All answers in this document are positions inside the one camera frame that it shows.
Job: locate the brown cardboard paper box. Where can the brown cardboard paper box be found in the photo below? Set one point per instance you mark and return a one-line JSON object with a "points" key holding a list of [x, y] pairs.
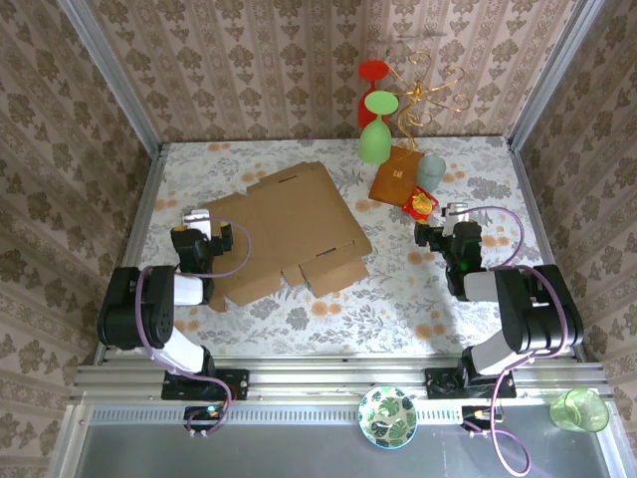
{"points": [[298, 224]]}

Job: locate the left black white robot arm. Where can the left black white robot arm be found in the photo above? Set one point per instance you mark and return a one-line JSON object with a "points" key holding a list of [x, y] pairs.
{"points": [[134, 318]]}

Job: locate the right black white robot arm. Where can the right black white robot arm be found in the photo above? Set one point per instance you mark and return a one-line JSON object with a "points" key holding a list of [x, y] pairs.
{"points": [[527, 309]]}

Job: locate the red snack packet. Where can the red snack packet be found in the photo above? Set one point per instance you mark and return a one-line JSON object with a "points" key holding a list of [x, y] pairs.
{"points": [[420, 203]]}

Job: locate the brown flat card folder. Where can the brown flat card folder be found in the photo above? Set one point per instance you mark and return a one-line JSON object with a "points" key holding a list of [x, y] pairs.
{"points": [[395, 179]]}

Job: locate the pale blue plastic tumbler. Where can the pale blue plastic tumbler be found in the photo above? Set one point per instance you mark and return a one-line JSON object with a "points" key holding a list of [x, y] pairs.
{"points": [[430, 171]]}

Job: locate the green plastic wine glass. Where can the green plastic wine glass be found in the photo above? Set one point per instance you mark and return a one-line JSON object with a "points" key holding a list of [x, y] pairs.
{"points": [[375, 142]]}

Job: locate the floral table cloth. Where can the floral table cloth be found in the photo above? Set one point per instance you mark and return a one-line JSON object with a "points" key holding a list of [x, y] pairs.
{"points": [[348, 318]]}

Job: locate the black connector board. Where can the black connector board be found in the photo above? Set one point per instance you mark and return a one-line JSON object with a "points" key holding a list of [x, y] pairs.
{"points": [[204, 414], [480, 414]]}

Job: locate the red plastic wine glass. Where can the red plastic wine glass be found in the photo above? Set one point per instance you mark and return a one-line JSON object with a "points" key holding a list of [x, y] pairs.
{"points": [[373, 70]]}

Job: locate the leaf pattern bowl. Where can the leaf pattern bowl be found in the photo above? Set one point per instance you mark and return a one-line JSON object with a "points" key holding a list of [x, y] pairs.
{"points": [[388, 418]]}

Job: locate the clear green plastic cup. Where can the clear green plastic cup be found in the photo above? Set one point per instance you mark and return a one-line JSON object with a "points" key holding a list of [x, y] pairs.
{"points": [[579, 410]]}

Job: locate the grey metal shelf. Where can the grey metal shelf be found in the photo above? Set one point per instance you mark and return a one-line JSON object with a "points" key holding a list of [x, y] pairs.
{"points": [[298, 453]]}

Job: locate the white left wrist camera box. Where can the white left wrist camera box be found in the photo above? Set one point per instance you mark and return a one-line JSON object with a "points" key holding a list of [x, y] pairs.
{"points": [[196, 219]]}

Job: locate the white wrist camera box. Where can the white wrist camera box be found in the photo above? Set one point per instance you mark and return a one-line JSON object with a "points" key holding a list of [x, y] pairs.
{"points": [[454, 214], [196, 219]]}

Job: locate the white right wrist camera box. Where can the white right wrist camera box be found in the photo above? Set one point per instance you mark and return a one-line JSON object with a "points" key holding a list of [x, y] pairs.
{"points": [[454, 214]]}

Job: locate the aluminium side rail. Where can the aluminium side rail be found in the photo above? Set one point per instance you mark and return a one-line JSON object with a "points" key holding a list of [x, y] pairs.
{"points": [[540, 234], [144, 209]]}

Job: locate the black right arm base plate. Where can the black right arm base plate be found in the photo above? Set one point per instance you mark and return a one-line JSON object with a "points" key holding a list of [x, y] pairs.
{"points": [[438, 383]]}

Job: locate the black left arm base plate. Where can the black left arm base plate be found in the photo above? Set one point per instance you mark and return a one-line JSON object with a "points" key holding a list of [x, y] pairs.
{"points": [[234, 383]]}

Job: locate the aluminium frame post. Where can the aluminium frame post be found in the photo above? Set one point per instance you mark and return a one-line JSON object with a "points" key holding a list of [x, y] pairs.
{"points": [[552, 74], [109, 74]]}

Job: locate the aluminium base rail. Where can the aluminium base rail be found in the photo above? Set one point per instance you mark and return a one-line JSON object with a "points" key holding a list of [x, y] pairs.
{"points": [[323, 381]]}

